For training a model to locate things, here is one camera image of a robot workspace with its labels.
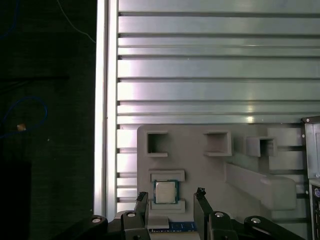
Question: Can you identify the RAM stick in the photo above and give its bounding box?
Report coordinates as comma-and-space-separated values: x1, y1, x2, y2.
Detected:
148, 220, 198, 234

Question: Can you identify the thin blue cable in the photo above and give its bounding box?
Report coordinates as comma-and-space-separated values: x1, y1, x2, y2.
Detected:
0, 96, 49, 140

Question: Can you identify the silver CPU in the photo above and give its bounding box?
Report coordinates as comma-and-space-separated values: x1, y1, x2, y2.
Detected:
152, 178, 180, 205

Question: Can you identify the grey parts rack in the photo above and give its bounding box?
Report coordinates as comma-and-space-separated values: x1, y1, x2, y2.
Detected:
136, 123, 309, 240

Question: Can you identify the black PC case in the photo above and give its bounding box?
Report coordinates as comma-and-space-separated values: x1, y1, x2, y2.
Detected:
301, 116, 320, 240

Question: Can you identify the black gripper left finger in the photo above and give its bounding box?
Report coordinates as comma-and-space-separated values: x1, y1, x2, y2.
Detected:
53, 191, 153, 240

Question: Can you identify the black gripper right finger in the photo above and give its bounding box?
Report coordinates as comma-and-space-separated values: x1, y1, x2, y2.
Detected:
193, 187, 308, 240

